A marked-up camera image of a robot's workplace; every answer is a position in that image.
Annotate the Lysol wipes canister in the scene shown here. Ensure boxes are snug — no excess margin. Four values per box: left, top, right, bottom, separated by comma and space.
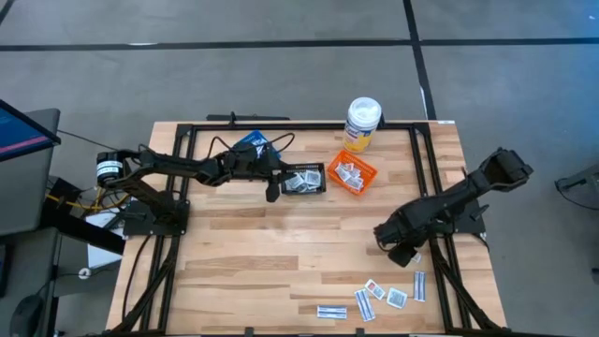
342, 96, 384, 154

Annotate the black plastic basket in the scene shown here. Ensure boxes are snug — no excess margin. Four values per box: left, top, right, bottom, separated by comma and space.
280, 162, 328, 196

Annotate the grey stand leg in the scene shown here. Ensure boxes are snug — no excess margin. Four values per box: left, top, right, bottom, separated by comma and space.
554, 162, 599, 193

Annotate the blue plastic basket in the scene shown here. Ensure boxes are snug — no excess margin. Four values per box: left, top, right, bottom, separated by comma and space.
235, 129, 283, 160

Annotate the computer monitor blue screen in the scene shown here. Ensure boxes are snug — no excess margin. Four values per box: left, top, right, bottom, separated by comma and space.
0, 98, 62, 163

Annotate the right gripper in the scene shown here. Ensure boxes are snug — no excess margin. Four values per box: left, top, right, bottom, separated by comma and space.
373, 210, 425, 269

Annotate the yellow cable bundle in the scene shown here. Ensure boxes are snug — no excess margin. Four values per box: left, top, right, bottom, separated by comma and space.
46, 186, 130, 212

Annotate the thin black cable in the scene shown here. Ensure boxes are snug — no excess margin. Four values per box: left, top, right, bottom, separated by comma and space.
58, 128, 141, 155

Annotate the orange plastic basket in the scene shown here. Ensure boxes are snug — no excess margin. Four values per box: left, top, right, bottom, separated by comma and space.
326, 149, 378, 196

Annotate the white paper box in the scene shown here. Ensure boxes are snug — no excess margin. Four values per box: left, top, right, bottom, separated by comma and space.
86, 212, 124, 269

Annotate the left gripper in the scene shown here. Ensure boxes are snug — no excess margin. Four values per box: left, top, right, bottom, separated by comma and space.
223, 142, 300, 203

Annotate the black stand leg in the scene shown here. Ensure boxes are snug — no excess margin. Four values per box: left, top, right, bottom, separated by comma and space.
44, 176, 126, 256

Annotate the black computer mouse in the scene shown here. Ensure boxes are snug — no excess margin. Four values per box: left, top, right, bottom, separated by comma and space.
8, 293, 46, 337

